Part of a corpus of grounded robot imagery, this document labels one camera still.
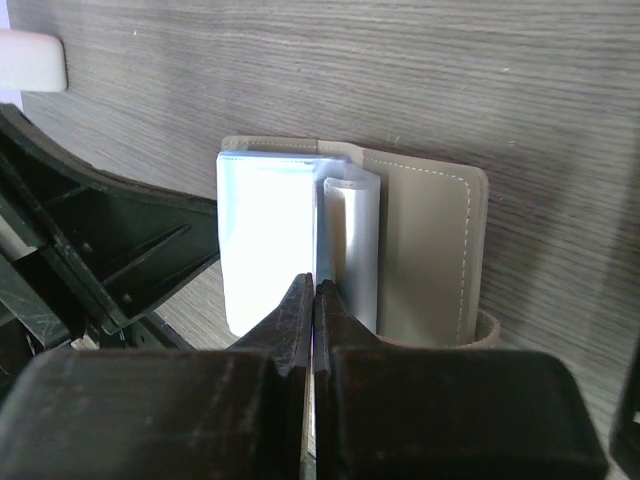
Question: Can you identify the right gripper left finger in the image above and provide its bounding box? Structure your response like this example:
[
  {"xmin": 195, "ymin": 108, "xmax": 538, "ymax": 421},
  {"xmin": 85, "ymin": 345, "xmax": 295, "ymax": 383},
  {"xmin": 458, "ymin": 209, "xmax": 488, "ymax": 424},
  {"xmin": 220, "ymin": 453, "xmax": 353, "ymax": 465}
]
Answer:
[{"xmin": 1, "ymin": 274, "xmax": 314, "ymax": 479}]

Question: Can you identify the gold credit card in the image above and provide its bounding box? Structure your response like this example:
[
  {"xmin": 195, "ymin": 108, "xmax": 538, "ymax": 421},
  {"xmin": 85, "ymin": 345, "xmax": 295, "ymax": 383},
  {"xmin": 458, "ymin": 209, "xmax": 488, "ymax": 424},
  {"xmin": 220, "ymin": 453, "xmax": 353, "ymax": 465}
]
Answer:
[{"xmin": 307, "ymin": 346, "xmax": 316, "ymax": 457}]

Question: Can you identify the grey leather card holder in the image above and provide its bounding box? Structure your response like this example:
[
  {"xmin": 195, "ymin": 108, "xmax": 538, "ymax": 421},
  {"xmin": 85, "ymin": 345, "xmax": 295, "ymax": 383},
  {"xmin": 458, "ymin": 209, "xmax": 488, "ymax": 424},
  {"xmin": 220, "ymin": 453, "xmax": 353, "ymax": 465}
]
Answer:
[{"xmin": 222, "ymin": 136, "xmax": 500, "ymax": 348}]

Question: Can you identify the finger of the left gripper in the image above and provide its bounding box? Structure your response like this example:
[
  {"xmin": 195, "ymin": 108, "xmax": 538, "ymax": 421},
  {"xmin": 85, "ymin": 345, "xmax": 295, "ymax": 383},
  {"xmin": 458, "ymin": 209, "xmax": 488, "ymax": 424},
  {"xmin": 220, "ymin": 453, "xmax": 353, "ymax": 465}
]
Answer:
[{"xmin": 1, "ymin": 104, "xmax": 220, "ymax": 349}]

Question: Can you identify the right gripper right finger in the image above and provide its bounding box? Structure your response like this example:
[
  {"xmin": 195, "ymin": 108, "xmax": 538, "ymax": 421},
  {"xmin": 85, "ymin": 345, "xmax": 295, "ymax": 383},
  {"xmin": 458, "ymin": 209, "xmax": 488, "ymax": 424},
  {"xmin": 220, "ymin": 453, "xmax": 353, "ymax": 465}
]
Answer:
[{"xmin": 314, "ymin": 281, "xmax": 609, "ymax": 479}]

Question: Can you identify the black card box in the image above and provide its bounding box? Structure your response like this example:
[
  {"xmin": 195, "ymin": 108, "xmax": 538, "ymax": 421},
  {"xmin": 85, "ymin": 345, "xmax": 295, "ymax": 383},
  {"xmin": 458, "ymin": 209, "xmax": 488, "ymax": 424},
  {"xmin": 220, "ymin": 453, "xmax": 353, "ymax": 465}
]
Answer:
[{"xmin": 609, "ymin": 342, "xmax": 640, "ymax": 479}]

